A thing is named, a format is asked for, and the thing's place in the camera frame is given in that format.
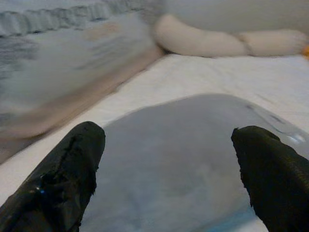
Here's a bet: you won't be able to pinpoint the cream body pillow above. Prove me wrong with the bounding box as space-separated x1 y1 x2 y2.
153 14 309 58

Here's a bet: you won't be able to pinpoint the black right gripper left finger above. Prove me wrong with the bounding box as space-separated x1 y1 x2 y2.
0 121 106 232

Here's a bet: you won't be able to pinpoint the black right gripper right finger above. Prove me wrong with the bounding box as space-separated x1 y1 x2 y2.
231 125 309 232

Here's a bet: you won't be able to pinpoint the white floral print pillow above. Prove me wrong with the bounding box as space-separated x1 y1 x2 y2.
0 11 165 165

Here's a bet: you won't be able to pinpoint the plain grey pillow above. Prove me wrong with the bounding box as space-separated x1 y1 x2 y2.
81 93 309 232

